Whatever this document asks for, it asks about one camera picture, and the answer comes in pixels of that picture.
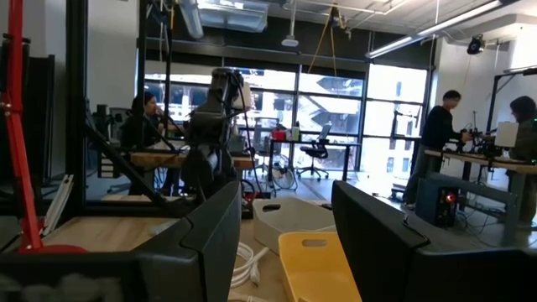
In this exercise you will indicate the long ceiling light bar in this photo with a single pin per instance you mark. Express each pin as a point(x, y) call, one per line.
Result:
point(428, 31)

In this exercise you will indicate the red desk lamp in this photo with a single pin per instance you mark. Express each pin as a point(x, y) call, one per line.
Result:
point(17, 126)

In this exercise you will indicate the red container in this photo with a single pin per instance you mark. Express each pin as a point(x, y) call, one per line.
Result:
point(278, 135)

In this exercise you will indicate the black electronics box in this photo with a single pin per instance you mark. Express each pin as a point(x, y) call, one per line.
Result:
point(432, 201)

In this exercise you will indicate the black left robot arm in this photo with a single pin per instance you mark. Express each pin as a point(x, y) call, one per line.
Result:
point(212, 119)

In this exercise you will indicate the yellow-orange plastic storage bin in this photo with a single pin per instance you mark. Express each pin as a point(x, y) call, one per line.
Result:
point(314, 272)

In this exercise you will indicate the person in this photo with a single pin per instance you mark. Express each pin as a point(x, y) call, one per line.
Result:
point(142, 126)
point(524, 138)
point(436, 126)

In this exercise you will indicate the black office chair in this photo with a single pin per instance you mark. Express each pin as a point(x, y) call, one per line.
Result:
point(317, 151)

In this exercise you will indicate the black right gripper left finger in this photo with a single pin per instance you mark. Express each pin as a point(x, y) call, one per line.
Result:
point(210, 251)

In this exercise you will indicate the silver ceiling air duct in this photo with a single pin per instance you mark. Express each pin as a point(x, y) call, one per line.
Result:
point(230, 14)

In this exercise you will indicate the wooden workbench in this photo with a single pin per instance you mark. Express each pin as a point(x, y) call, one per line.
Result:
point(482, 160)
point(159, 159)

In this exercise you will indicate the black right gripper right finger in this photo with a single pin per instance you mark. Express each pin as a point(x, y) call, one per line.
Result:
point(377, 251)

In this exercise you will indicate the white floor fan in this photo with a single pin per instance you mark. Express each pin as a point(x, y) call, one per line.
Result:
point(284, 178)

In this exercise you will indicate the white pendant lamp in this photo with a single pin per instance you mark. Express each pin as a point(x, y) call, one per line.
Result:
point(290, 41)

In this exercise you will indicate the black background rig frame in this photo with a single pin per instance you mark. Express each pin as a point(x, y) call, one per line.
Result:
point(495, 96)

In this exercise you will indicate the black bench robot arm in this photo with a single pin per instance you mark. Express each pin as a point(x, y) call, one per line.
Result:
point(478, 142)

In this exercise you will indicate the white plastic storage bin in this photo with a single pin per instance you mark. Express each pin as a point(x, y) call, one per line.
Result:
point(289, 218)

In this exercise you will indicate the black ceiling spotlight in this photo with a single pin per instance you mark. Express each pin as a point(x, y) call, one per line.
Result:
point(476, 44)

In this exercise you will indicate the white box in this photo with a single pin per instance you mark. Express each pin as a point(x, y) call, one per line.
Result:
point(507, 134)

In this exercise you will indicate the black office desk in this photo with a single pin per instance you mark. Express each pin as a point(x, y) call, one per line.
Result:
point(310, 144)

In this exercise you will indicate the black panel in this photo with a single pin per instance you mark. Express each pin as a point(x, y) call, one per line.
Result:
point(40, 117)

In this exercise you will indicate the black aluminium rig frame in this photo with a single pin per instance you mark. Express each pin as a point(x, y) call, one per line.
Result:
point(76, 105)

